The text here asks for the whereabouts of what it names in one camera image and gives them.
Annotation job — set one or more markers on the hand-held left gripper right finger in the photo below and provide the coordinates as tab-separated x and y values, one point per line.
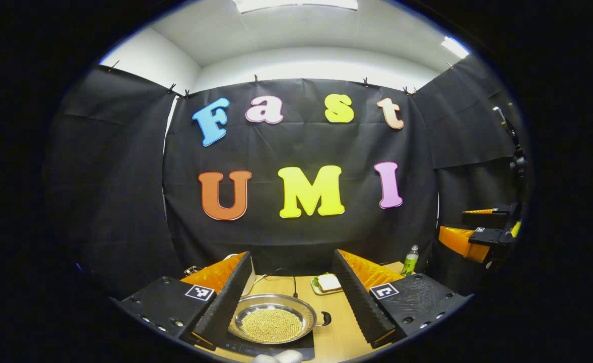
356	297

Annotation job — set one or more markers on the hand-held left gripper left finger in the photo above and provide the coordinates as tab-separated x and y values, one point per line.
231	297

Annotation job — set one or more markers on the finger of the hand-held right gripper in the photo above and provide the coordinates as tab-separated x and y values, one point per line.
460	242
492	218

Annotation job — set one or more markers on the pile of yellow soybeans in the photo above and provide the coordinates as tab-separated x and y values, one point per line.
271	325

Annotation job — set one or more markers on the stainless steel pot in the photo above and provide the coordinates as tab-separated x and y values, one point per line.
305	310

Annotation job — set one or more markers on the black induction cooktop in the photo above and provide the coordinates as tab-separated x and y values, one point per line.
306	349

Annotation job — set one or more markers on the sandwich with lettuce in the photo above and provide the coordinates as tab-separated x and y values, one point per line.
329	282

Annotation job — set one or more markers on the small white plate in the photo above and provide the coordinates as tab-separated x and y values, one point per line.
321	292

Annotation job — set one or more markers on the green drink bottle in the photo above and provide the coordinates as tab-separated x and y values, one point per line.
410	264

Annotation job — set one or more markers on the black backdrop cloth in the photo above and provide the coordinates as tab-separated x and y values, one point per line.
301	237

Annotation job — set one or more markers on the ceiling light panel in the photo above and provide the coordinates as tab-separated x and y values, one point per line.
455	47

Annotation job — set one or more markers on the row of black cloth clips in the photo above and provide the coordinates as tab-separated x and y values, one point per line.
256	79

